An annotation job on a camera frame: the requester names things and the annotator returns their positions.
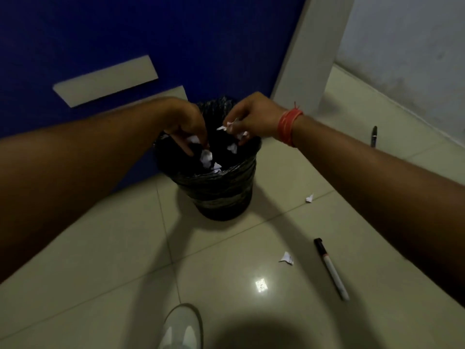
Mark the person's left hand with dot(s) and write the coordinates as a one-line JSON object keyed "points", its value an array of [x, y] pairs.
{"points": [[181, 116]]}

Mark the white paper scrap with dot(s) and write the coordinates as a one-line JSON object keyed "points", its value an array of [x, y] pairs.
{"points": [[217, 166], [194, 139], [287, 258], [309, 198], [242, 135], [206, 157], [226, 126], [232, 147]]}

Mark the person's right hand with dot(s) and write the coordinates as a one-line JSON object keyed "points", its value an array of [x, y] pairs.
{"points": [[259, 116]]}

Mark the black pen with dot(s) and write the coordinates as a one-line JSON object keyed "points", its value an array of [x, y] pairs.
{"points": [[374, 136]]}

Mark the person's white shoe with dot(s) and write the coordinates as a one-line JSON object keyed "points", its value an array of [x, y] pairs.
{"points": [[181, 328]]}

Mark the person's right forearm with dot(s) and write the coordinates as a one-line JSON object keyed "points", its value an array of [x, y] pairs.
{"points": [[381, 192]]}

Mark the waste bin with black liner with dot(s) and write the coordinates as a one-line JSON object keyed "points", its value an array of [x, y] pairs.
{"points": [[218, 192]]}

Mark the beige door plate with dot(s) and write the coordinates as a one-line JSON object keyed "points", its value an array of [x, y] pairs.
{"points": [[105, 81]]}

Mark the red thread wristband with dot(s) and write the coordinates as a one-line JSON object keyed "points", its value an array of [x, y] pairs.
{"points": [[287, 123]]}

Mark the person's right fingers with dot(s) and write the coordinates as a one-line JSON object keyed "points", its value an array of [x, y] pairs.
{"points": [[242, 139]]}

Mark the beige door frame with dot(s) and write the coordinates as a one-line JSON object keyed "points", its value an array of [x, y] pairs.
{"points": [[310, 50]]}

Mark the blue door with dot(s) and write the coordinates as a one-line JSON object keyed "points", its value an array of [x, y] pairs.
{"points": [[145, 36]]}

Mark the white marker with black cap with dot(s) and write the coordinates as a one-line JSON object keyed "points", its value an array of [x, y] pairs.
{"points": [[331, 268]]}

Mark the person's left forearm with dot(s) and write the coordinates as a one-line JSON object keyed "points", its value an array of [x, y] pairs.
{"points": [[72, 167]]}

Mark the person's left fingers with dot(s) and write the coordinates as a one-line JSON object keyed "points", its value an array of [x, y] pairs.
{"points": [[183, 143]]}

